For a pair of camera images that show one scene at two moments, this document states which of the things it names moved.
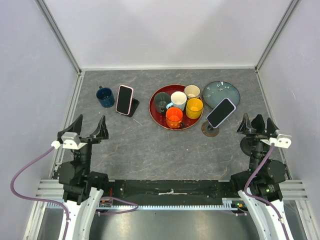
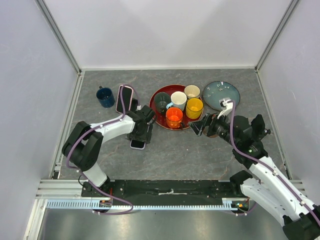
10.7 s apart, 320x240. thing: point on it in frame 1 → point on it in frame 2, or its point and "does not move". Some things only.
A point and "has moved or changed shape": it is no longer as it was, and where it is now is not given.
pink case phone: (124, 99) does not move
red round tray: (160, 118) does not move
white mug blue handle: (178, 99) does not move
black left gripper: (101, 132) → (146, 137)
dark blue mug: (105, 96) does not move
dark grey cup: (161, 100) does not move
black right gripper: (245, 126) → (198, 126)
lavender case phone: (221, 113) has moved or changed shape
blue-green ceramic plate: (216, 92) does not move
